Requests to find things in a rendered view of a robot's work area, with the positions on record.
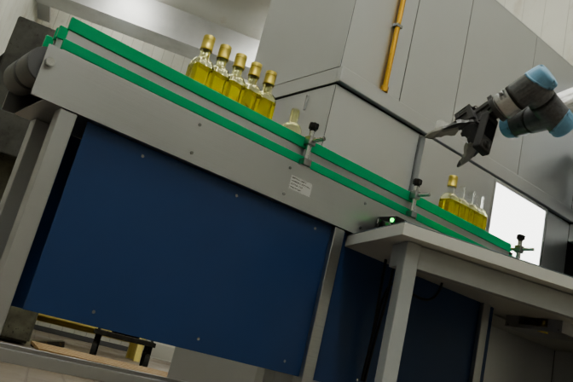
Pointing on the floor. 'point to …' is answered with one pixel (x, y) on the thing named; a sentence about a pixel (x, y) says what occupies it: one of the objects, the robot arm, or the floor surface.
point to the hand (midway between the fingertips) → (441, 153)
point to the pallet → (95, 358)
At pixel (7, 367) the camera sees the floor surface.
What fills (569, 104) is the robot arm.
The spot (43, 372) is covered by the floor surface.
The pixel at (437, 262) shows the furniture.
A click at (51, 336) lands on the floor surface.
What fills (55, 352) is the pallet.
